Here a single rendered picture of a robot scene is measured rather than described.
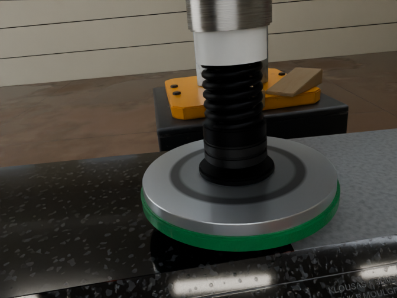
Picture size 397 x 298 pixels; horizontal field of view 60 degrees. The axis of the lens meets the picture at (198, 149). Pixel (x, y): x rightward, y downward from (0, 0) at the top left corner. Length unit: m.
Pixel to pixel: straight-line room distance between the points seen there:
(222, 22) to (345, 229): 0.24
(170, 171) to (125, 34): 6.12
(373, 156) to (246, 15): 0.34
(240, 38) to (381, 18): 6.93
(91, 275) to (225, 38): 0.25
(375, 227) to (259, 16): 0.25
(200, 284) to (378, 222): 0.20
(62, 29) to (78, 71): 0.74
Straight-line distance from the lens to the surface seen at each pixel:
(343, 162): 0.54
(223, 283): 0.35
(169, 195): 0.35
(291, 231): 0.32
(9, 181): 0.62
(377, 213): 0.44
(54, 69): 6.90
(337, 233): 0.39
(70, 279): 0.37
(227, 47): 0.32
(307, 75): 1.20
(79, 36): 6.67
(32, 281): 0.39
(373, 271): 0.39
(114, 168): 0.57
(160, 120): 1.07
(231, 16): 0.31
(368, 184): 0.49
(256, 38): 0.32
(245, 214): 0.31
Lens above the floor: 1.06
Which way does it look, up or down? 23 degrees down
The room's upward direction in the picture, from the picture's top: 5 degrees counter-clockwise
